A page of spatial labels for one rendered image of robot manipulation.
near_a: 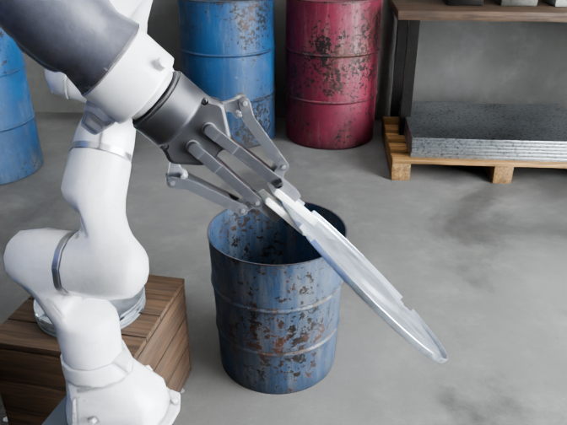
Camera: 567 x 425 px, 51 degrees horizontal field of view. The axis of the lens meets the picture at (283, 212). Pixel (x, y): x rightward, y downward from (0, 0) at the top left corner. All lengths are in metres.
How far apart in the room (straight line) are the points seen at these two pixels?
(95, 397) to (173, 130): 0.69
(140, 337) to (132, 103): 1.08
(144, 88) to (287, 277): 1.11
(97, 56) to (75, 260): 0.52
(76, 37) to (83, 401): 0.77
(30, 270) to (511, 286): 1.92
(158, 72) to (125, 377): 0.72
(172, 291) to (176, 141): 1.15
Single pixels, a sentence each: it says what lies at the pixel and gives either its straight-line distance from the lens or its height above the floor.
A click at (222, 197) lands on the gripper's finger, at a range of 0.67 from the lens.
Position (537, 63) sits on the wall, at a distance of 4.47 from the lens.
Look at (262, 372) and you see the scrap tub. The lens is 1.86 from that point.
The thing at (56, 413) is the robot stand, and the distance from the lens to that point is 1.31.
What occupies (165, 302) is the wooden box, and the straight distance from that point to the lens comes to 1.72.
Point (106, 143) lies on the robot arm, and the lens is 1.08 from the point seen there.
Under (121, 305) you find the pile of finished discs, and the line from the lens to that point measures 1.67.
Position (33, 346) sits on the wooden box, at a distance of 1.66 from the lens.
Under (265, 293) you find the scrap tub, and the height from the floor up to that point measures 0.38.
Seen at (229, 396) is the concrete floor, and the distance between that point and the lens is 1.92.
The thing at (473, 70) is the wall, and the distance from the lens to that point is 4.37.
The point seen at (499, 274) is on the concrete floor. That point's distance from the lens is 2.61.
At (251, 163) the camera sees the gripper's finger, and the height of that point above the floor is 1.08.
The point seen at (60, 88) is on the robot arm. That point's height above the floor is 1.07.
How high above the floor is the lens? 1.33
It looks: 27 degrees down
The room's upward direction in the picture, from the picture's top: straight up
